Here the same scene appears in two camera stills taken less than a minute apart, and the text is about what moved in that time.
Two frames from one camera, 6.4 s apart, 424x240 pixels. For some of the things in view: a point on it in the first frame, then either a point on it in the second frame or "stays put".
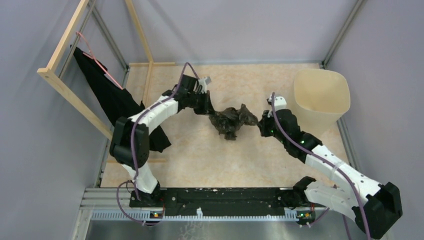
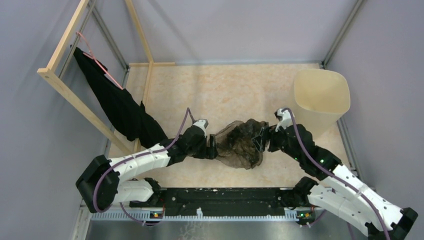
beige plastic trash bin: x=319 y=98 stays put
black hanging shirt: x=119 y=102 stays put
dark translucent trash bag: x=228 y=121 → x=234 y=146
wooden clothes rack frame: x=60 y=86 stays put
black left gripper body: x=198 y=101 → x=201 y=150
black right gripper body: x=268 y=128 → x=277 y=140
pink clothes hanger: x=92 y=57 stays put
